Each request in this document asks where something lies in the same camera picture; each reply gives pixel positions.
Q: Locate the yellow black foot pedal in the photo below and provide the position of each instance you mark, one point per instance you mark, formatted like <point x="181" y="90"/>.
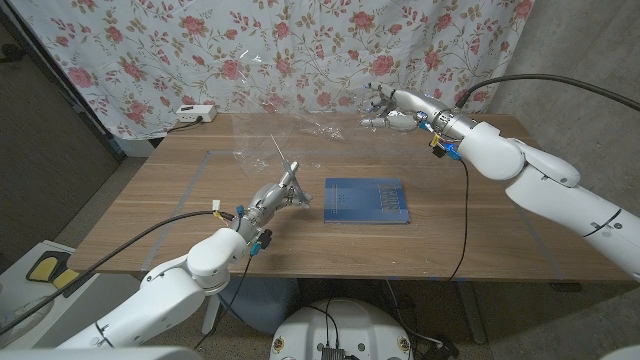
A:
<point x="42" y="267"/>

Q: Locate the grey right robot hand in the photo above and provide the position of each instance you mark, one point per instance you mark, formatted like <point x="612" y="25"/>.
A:
<point x="425" y="107"/>

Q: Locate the floral rose curtain backdrop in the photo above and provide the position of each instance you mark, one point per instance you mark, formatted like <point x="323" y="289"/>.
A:
<point x="250" y="50"/>

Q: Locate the white power strip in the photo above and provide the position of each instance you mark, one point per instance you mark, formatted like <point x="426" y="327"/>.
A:
<point x="196" y="113"/>

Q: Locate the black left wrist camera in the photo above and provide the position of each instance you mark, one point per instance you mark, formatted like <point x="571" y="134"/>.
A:
<point x="262" y="240"/>

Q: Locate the white pedal board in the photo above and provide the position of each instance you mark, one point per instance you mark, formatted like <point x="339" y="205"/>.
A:
<point x="20" y="280"/>

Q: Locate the clear cling film sheet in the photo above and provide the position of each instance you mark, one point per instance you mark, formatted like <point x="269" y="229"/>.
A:
<point x="260" y="140"/>

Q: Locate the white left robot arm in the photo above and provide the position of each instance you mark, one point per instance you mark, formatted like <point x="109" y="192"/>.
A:
<point x="175" y="290"/>

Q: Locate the blue notebook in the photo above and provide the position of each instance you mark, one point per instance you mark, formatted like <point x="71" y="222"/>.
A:
<point x="365" y="200"/>

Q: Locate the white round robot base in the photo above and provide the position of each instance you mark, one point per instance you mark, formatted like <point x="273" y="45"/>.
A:
<point x="345" y="325"/>

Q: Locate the dark perforated partition panel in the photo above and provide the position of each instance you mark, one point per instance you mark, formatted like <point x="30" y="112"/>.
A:
<point x="45" y="150"/>

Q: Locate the white robot torso edge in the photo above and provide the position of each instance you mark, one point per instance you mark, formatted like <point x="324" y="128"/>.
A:
<point x="100" y="355"/>

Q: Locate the grey table leg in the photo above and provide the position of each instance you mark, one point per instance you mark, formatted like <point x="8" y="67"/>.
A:
<point x="472" y="315"/>

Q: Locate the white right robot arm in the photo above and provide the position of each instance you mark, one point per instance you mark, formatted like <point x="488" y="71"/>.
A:
<point x="540" y="175"/>

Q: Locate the black floor plug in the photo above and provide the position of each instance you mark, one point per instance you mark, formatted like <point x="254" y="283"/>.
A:
<point x="442" y="350"/>

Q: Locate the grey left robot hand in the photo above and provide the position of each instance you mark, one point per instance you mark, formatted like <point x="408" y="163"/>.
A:
<point x="265" y="200"/>

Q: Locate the blue grey stool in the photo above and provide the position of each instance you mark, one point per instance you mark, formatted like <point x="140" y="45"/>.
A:
<point x="260" y="305"/>

